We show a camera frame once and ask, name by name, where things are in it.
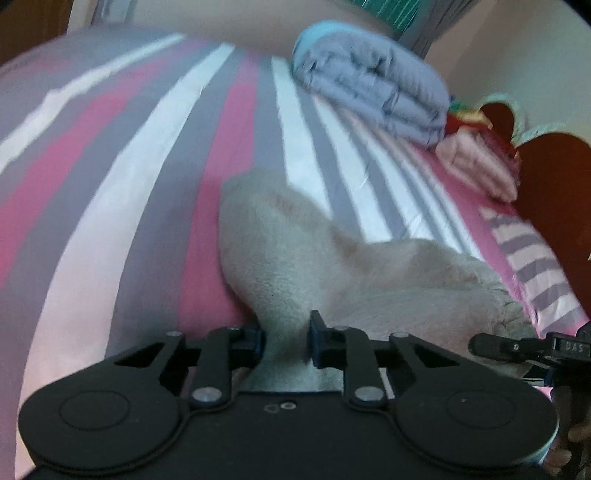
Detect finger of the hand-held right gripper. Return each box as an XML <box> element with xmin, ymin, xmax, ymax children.
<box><xmin>468</xmin><ymin>333</ymin><xmax>555</xmax><ymax>365</ymax></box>
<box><xmin>522</xmin><ymin>366</ymin><xmax>556</xmax><ymax>389</ymax></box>

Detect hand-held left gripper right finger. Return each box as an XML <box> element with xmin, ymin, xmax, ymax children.
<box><xmin>308</xmin><ymin>309</ymin><xmax>445</xmax><ymax>409</ymax></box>

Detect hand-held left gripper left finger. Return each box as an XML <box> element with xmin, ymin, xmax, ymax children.
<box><xmin>113</xmin><ymin>322</ymin><xmax>266</xmax><ymax>409</ymax></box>

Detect grey pants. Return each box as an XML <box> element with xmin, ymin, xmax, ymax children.
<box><xmin>217</xmin><ymin>170</ymin><xmax>539</xmax><ymax>393</ymax></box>

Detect person's right hand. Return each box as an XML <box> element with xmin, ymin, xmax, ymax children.
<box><xmin>549</xmin><ymin>418</ymin><xmax>591</xmax><ymax>480</ymax></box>

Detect striped pillow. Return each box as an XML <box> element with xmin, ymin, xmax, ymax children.
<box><xmin>480</xmin><ymin>208</ymin><xmax>590</xmax><ymax>331</ymax></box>

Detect dark red headboard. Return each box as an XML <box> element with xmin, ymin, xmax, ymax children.
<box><xmin>478</xmin><ymin>92</ymin><xmax>591</xmax><ymax>320</ymax></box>

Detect folded pink blanket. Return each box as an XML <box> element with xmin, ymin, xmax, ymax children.
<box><xmin>436</xmin><ymin>134</ymin><xmax>520</xmax><ymax>204</ymax></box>

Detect pink grey striped bed sheet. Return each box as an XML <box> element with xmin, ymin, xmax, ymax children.
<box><xmin>0</xmin><ymin>25</ymin><xmax>591</xmax><ymax>480</ymax></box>

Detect red patterned cloth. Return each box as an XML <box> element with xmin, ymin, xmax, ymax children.
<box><xmin>445</xmin><ymin>95</ymin><xmax>518</xmax><ymax>153</ymax></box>

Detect folded lilac quilt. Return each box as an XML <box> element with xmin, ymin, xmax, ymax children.
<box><xmin>291</xmin><ymin>19</ymin><xmax>451</xmax><ymax>147</ymax></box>

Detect green striped curtain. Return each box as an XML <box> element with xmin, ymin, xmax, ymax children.
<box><xmin>344</xmin><ymin>0</ymin><xmax>445</xmax><ymax>61</ymax></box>

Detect brown wooden board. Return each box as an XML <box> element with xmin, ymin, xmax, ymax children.
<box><xmin>0</xmin><ymin>0</ymin><xmax>72</xmax><ymax>65</ymax></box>

